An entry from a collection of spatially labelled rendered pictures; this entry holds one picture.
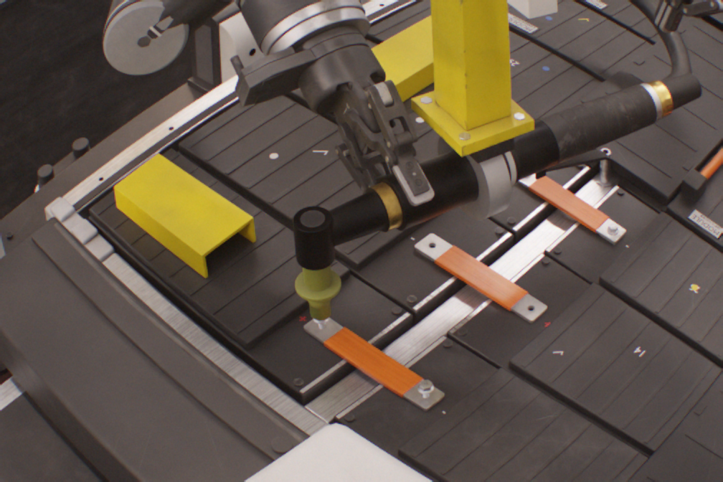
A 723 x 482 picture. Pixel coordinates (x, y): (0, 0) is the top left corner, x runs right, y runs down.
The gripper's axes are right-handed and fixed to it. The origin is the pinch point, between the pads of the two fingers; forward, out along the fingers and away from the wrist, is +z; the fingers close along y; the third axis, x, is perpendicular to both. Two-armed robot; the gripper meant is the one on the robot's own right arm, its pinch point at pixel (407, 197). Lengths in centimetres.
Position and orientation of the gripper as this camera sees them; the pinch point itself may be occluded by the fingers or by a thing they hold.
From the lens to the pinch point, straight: 123.1
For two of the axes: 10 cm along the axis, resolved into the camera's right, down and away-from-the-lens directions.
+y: -2.2, 3.5, 9.1
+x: -8.6, 3.6, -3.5
